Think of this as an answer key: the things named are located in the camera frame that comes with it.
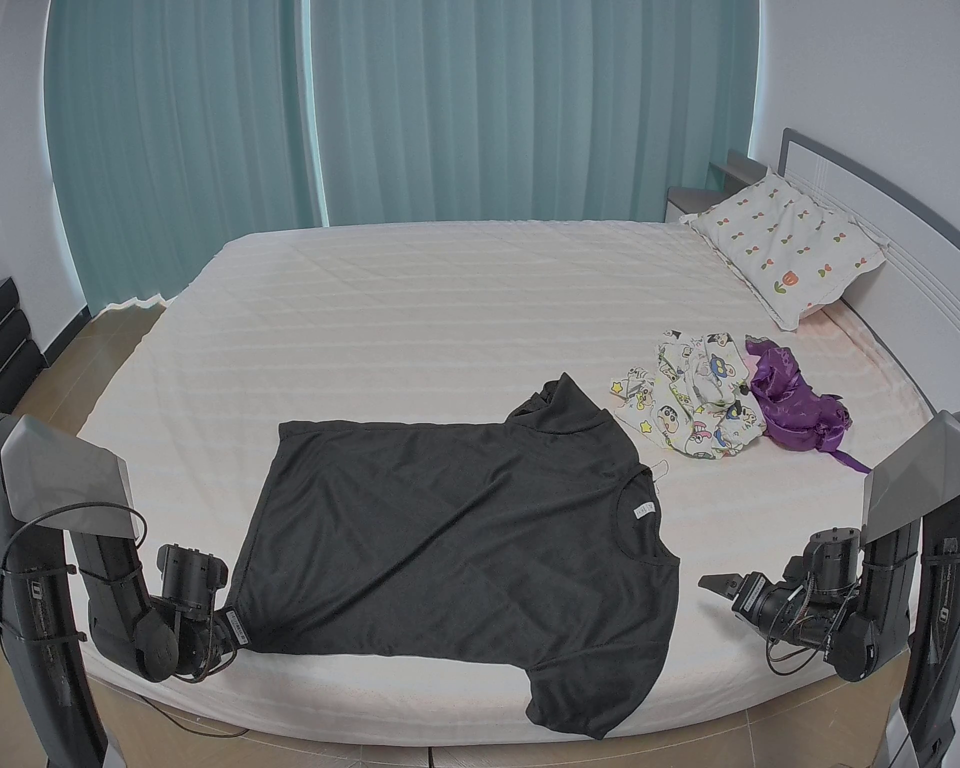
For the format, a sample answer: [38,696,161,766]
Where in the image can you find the black T-shirt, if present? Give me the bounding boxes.
[225,372,682,742]

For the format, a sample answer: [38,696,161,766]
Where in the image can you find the black cable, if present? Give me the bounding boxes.
[0,501,148,601]
[763,636,828,678]
[138,686,249,741]

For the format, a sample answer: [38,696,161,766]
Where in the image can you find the white printed pillow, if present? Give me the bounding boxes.
[678,171,888,333]

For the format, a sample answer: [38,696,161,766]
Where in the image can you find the grey bedside table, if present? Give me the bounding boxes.
[663,148,772,222]

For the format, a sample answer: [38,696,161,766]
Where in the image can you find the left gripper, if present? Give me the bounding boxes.
[213,606,250,660]

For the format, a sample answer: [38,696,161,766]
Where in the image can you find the white printed pyjama top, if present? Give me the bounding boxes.
[611,327,768,460]

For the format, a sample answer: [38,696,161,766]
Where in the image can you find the blue-green curtain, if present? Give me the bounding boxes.
[311,0,766,226]
[45,0,331,315]

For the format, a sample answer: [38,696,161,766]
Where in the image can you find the bed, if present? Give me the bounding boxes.
[71,127,960,751]

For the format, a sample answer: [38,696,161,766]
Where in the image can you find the purple garment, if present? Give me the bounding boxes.
[744,336,873,475]

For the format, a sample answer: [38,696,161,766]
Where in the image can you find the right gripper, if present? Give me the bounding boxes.
[699,572,790,640]

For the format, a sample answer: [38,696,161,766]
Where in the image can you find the black chest of drawers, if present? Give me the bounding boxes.
[0,276,40,417]

